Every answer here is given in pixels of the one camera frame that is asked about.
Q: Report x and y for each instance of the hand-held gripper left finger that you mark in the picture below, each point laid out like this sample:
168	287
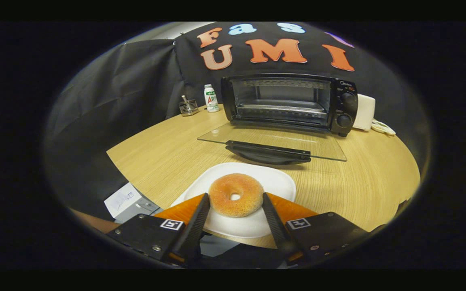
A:
194	230

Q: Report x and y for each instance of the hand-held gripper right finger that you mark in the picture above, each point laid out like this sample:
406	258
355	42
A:
275	226

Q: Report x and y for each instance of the sugared donut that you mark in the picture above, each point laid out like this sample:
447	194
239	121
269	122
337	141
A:
225	202

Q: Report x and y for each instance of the black toaster oven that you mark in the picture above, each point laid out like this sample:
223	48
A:
342	113

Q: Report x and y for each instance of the white bread toaster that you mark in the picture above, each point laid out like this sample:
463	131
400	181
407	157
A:
364	113

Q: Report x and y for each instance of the white plate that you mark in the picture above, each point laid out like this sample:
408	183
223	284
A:
273	182

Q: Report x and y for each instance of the white cardboard box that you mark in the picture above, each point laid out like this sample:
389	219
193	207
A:
123	200

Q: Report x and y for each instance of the small white bottle green label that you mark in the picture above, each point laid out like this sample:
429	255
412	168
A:
211	101

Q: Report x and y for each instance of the white divided snack dish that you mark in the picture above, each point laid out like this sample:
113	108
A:
382	128

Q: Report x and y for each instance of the black backdrop cloth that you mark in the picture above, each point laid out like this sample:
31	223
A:
136	81

